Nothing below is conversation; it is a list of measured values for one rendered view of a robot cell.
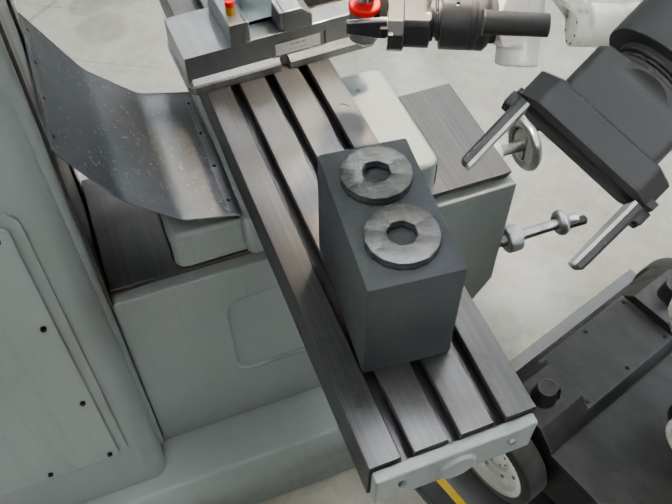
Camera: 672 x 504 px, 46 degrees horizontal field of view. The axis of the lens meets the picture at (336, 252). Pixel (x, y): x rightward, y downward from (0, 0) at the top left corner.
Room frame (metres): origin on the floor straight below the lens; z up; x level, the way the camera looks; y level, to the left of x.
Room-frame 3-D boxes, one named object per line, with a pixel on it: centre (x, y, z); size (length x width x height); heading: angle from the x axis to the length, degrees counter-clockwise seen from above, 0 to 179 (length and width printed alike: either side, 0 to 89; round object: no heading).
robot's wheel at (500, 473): (0.59, -0.30, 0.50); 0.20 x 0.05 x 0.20; 38
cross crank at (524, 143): (1.21, -0.37, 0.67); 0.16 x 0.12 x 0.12; 111
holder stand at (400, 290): (0.62, -0.06, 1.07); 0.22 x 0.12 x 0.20; 16
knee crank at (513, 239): (1.09, -0.45, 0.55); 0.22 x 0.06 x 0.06; 111
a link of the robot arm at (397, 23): (1.01, -0.14, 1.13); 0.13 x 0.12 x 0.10; 176
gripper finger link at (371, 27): (0.99, -0.04, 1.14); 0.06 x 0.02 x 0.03; 87
